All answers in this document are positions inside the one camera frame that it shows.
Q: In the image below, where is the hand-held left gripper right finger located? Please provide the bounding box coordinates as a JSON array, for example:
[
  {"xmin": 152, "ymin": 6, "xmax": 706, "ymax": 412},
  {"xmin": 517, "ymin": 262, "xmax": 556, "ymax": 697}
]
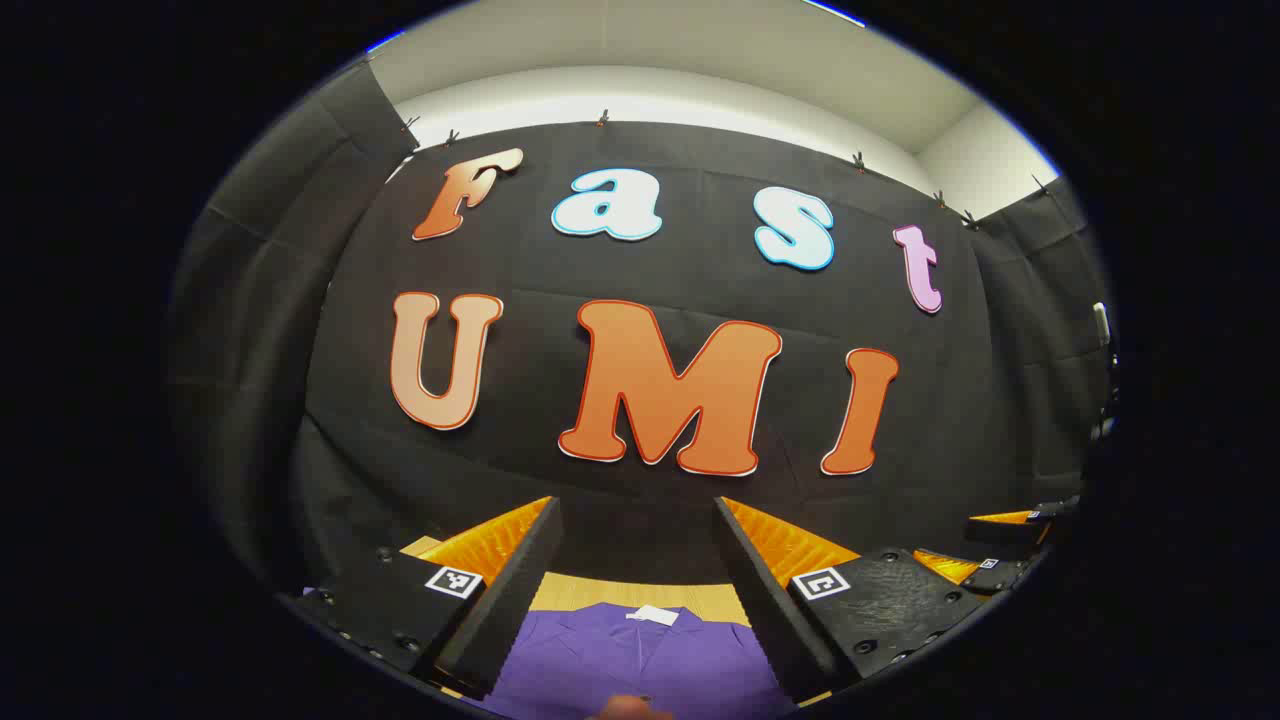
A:
[{"xmin": 712, "ymin": 495, "xmax": 991, "ymax": 703}]

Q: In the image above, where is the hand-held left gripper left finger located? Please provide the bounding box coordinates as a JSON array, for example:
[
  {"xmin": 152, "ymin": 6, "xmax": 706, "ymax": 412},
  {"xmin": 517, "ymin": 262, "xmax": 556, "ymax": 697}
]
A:
[{"xmin": 285, "ymin": 495, "xmax": 564, "ymax": 701}]

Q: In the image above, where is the purple shirt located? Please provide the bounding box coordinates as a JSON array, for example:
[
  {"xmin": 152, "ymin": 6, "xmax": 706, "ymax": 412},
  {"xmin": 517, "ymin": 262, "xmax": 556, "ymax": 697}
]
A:
[{"xmin": 480, "ymin": 603, "xmax": 793, "ymax": 720}]

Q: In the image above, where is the black backdrop cloth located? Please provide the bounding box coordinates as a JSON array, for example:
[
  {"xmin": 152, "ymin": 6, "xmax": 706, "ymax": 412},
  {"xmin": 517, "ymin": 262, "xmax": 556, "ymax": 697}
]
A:
[{"xmin": 165, "ymin": 60, "xmax": 1116, "ymax": 601}]

